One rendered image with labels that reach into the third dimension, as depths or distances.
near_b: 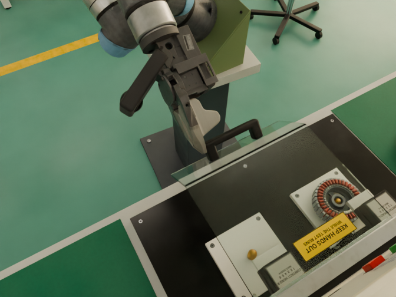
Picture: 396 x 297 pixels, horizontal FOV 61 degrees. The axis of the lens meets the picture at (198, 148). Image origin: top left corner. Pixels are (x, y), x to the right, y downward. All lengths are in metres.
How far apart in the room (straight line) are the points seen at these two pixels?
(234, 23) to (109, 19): 0.42
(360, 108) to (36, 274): 0.98
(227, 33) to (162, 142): 0.93
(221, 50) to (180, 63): 0.50
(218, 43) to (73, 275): 0.73
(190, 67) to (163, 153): 1.26
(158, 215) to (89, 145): 1.15
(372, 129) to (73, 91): 1.68
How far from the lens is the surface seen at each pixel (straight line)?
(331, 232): 0.53
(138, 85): 0.54
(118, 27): 0.74
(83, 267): 0.84
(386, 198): 0.77
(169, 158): 1.77
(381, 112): 1.14
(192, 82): 0.56
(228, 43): 1.05
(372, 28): 2.78
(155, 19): 0.57
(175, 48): 0.59
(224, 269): 0.77
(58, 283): 0.85
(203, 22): 1.05
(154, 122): 1.93
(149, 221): 0.82
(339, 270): 0.46
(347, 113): 1.09
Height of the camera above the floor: 1.53
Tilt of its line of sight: 58 degrees down
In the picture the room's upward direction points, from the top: straight up
